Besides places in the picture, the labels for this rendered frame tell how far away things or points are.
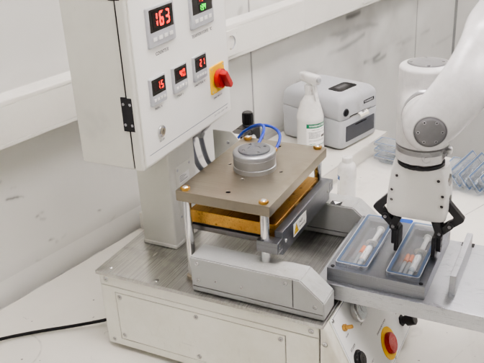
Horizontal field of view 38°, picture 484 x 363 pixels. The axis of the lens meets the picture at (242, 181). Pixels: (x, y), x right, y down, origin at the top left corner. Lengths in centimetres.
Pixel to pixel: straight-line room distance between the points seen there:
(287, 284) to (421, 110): 37
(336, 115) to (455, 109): 113
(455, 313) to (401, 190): 21
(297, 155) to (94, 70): 41
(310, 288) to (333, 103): 105
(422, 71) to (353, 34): 163
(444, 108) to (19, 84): 92
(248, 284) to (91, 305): 50
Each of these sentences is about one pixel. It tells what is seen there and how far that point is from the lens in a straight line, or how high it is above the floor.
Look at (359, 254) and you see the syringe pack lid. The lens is 123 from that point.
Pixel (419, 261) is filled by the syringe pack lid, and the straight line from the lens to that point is 122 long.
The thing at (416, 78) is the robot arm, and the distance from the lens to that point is 109.
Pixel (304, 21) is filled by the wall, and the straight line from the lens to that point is 231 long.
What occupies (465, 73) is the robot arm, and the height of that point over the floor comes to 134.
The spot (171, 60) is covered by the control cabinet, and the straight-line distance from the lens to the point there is 125.
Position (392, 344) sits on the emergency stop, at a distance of 137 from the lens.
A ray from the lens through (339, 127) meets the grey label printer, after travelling 215.
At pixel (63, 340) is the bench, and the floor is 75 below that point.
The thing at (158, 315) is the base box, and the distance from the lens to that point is 135.
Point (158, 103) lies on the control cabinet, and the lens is 121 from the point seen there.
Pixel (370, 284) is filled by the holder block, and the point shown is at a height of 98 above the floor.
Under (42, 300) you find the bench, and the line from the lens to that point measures 166.
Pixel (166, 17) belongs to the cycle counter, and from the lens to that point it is 122.
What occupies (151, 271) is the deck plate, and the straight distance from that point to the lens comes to 135.
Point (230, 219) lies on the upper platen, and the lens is 124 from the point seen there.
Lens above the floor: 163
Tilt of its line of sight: 25 degrees down
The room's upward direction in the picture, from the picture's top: 3 degrees counter-clockwise
